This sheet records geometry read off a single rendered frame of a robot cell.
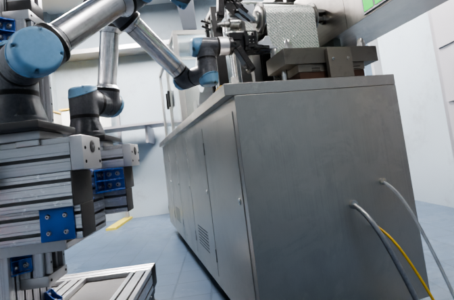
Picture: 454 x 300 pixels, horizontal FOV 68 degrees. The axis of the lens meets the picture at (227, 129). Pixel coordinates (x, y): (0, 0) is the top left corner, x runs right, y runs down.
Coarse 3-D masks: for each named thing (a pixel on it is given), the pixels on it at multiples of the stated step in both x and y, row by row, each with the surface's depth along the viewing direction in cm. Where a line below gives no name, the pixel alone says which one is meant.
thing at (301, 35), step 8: (272, 24) 142; (280, 24) 143; (288, 24) 144; (296, 24) 146; (304, 24) 147; (312, 24) 148; (272, 32) 142; (280, 32) 143; (288, 32) 144; (296, 32) 145; (304, 32) 146; (312, 32) 147; (272, 40) 142; (280, 40) 143; (296, 40) 145; (304, 40) 146; (312, 40) 147; (280, 48) 142
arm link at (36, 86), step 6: (0, 42) 90; (6, 42) 90; (0, 48) 89; (0, 72) 86; (0, 78) 88; (6, 78) 87; (0, 84) 89; (6, 84) 89; (12, 84) 89; (18, 84) 89; (36, 84) 95; (36, 90) 95
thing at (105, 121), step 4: (68, 108) 426; (64, 112) 426; (68, 112) 426; (64, 116) 426; (68, 116) 426; (64, 120) 425; (68, 120) 425; (100, 120) 426; (104, 120) 438; (108, 120) 454; (64, 124) 425; (68, 124) 425; (104, 124) 436; (108, 124) 452
